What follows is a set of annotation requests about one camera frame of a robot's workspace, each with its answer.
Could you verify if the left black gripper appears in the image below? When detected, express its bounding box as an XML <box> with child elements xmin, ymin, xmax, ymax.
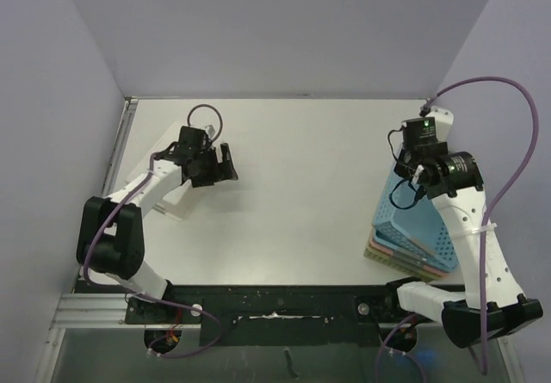
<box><xmin>192</xmin><ymin>145</ymin><xmax>236</xmax><ymax>188</ymax></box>

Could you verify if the white perforated plastic basket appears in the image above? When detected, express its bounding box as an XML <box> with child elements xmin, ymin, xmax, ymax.
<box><xmin>120</xmin><ymin>121</ymin><xmax>203</xmax><ymax>221</ymax></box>

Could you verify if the blue perforated plastic basket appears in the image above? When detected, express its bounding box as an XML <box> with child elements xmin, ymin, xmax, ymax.
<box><xmin>372</xmin><ymin>171</ymin><xmax>458</xmax><ymax>273</ymax></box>

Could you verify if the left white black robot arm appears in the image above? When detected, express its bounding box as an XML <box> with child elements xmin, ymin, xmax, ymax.
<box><xmin>76</xmin><ymin>126</ymin><xmax>238</xmax><ymax>324</ymax></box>

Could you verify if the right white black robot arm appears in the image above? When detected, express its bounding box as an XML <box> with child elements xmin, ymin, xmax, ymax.
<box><xmin>383</xmin><ymin>116</ymin><xmax>543</xmax><ymax>348</ymax></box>

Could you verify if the pink plastic basket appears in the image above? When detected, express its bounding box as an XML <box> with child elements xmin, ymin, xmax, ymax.
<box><xmin>364</xmin><ymin>229</ymin><xmax>447</xmax><ymax>280</ymax></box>

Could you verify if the green plastic basket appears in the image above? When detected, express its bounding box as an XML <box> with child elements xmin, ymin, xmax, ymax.
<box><xmin>363</xmin><ymin>244</ymin><xmax>443</xmax><ymax>282</ymax></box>

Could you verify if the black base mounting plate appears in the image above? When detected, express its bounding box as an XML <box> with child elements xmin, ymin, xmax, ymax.
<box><xmin>124</xmin><ymin>283</ymin><xmax>466</xmax><ymax>349</ymax></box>

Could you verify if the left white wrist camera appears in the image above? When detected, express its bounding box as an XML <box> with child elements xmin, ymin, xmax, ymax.
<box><xmin>204</xmin><ymin>125</ymin><xmax>217</xmax><ymax>139</ymax></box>

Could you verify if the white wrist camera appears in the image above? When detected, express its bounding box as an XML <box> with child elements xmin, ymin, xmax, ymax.
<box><xmin>419</xmin><ymin>106</ymin><xmax>454</xmax><ymax>141</ymax></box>
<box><xmin>204</xmin><ymin>125</ymin><xmax>217</xmax><ymax>139</ymax></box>

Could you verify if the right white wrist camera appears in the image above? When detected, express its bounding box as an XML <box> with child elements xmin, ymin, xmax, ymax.
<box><xmin>419</xmin><ymin>106</ymin><xmax>454</xmax><ymax>141</ymax></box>

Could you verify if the aluminium rail frame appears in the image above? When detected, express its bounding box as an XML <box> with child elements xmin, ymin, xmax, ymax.
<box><xmin>50</xmin><ymin>97</ymin><xmax>139</xmax><ymax>331</ymax></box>

